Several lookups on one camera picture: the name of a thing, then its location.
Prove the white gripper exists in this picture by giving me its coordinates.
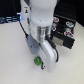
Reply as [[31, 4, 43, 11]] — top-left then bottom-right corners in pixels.
[[38, 41, 57, 72]]

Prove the black cable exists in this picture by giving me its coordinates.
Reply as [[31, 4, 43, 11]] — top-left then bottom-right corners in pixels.
[[18, 13, 29, 38]]

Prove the black kcup holder drawer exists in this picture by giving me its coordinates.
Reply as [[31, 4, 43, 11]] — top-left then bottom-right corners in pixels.
[[51, 15, 76, 49]]

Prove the red white kcup pod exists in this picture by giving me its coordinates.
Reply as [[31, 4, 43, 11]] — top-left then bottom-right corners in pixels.
[[65, 31, 73, 37]]

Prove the dark kcup pod back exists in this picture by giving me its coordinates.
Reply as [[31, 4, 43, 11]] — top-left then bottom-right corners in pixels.
[[53, 17, 60, 23]]

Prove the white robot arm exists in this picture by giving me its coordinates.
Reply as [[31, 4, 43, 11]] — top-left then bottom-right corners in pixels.
[[23, 0, 59, 72]]

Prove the red kcup pod front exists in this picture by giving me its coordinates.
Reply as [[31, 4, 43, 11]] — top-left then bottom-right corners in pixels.
[[52, 26, 57, 32]]

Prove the blue white kcup pod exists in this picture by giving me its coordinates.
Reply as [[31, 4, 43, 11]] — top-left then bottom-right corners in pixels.
[[66, 21, 74, 28]]

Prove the green white kcup pod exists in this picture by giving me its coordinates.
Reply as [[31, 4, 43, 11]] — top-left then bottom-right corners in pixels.
[[34, 58, 41, 66]]

